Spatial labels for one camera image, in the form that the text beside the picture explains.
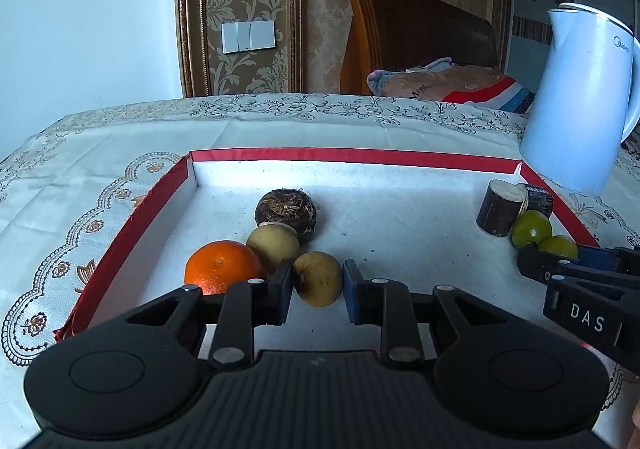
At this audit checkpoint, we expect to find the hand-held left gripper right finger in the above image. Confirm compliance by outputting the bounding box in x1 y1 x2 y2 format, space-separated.
341 258 506 365

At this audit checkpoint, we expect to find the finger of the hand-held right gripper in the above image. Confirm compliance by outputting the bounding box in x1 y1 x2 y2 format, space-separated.
576 244 640 274
517 246 640 291

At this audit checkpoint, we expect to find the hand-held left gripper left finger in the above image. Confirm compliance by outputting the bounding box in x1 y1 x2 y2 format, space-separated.
122 262 296 371

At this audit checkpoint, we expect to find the green tomato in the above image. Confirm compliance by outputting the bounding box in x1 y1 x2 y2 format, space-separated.
537 235 580 260
509 210 554 250

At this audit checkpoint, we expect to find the brown longan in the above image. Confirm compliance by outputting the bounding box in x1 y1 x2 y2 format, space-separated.
246 224 301 273
293 251 345 308

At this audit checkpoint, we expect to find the thick sugarcane piece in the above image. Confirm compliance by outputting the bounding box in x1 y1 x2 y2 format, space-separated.
476 179 530 238

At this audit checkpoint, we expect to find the large orange mandarin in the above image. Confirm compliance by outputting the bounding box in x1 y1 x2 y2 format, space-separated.
184 240 267 298

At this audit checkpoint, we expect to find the red shallow box tray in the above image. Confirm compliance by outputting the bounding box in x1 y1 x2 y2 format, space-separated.
52 148 601 343

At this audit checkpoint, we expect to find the short sugarcane piece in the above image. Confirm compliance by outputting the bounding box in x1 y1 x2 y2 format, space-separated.
517 183 555 220

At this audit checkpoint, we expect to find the dark brown water chestnut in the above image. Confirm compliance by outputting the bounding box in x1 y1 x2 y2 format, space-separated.
254 188 319 241

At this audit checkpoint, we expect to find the white electric kettle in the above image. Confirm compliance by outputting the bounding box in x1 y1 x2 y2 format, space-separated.
519 2 640 196

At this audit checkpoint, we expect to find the folded patterned quilt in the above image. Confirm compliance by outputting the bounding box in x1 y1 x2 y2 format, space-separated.
367 58 537 114

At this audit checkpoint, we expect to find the embroidered cream tablecloth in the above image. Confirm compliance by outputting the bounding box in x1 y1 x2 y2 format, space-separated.
0 94 640 430

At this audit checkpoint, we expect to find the wardrobe with patterned doors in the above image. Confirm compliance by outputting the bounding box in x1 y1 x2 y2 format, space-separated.
500 0 640 96

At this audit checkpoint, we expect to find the white wall light switch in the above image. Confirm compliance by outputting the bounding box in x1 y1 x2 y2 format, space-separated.
221 20 277 54

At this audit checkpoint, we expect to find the wooden wall panel frame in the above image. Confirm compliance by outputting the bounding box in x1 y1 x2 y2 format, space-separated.
175 0 304 98

